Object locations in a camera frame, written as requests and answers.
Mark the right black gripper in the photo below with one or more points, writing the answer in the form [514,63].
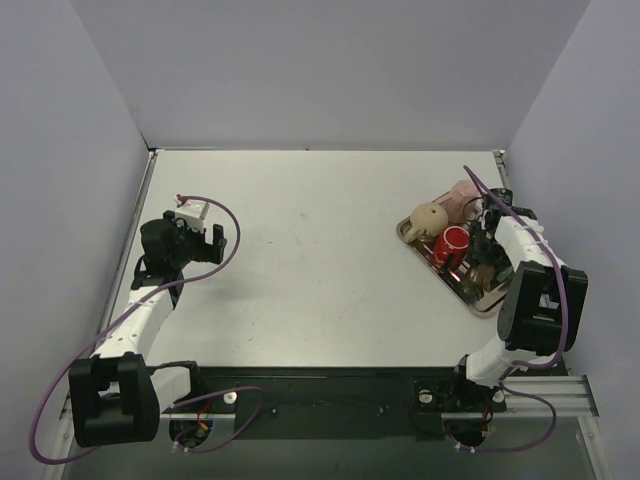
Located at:
[485,245]

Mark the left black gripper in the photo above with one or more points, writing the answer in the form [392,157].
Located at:
[208,248]

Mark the pink faceted mug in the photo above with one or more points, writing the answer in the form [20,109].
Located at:
[460,201]

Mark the red mug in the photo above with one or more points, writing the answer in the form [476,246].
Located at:
[451,248]

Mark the beige round mug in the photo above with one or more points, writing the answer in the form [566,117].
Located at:
[427,221]

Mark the dark brown mug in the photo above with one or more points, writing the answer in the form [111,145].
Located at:
[478,279]

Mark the green mug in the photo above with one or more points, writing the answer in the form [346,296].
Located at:
[503,274]

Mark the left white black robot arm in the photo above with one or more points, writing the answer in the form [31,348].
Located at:
[115,397]

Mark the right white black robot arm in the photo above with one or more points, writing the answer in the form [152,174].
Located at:
[543,299]

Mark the metal tray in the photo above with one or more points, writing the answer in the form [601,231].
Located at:
[482,306]

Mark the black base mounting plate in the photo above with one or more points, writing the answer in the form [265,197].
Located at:
[331,403]

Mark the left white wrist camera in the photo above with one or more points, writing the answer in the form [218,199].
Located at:
[192,213]

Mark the aluminium front rail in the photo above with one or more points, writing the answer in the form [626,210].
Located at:
[550,395]

